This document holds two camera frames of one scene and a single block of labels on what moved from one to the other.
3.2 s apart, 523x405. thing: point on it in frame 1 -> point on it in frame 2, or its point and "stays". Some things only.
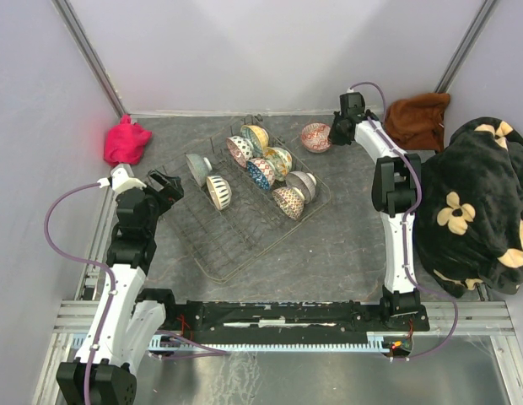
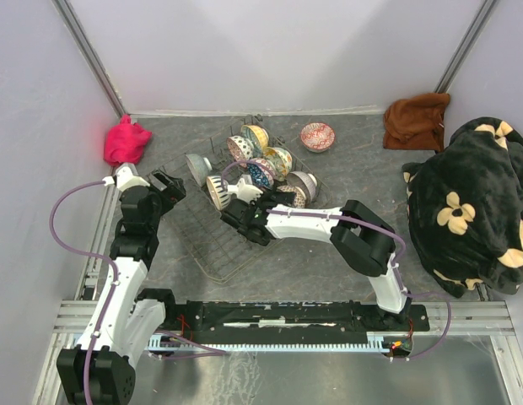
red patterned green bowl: (315, 137) stays
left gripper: (171, 192) stays
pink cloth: (125, 143) stays
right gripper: (334, 138) -> (281, 197)
